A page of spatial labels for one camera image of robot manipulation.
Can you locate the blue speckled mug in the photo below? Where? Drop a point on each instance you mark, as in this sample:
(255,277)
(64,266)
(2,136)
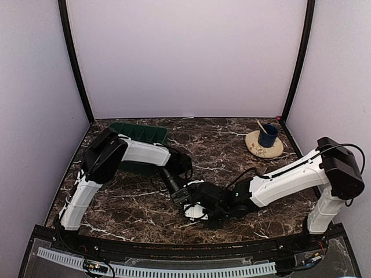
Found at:
(268,135)

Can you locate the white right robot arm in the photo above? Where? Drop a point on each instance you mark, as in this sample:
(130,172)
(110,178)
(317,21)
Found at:
(330,165)

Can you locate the wooden spoon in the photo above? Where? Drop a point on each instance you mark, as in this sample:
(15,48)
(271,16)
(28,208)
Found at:
(261,126)

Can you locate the black frame post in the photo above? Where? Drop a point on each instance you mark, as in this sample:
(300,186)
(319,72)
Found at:
(305,37)
(67,32)

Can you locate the black front rail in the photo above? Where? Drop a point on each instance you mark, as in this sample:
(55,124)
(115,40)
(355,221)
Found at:
(114,248)

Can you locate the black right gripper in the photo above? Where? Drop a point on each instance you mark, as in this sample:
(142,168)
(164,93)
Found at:
(214,225)

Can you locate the left black frame post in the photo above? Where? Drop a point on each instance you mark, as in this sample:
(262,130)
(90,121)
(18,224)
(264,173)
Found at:
(67,32)

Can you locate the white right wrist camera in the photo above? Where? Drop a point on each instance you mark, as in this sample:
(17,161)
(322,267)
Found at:
(195,212)

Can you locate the right black frame post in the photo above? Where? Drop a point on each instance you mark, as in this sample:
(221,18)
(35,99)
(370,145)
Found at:
(305,37)

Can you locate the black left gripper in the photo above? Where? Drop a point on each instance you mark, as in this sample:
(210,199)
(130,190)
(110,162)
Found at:
(178,200)

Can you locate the white slotted cable duct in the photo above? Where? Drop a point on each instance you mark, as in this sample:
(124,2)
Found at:
(158,268)

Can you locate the cream floral plate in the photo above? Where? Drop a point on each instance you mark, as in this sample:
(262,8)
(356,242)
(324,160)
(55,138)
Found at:
(253,146)

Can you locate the green plastic divider tray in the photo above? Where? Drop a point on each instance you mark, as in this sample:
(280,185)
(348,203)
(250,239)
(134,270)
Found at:
(143,133)

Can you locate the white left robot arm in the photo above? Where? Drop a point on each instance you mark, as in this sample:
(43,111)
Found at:
(102,160)

